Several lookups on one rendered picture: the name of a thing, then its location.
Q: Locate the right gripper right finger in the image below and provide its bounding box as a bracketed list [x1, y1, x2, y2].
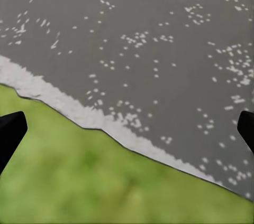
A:
[238, 110, 254, 152]

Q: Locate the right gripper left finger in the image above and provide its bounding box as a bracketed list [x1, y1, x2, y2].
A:
[0, 111, 28, 174]

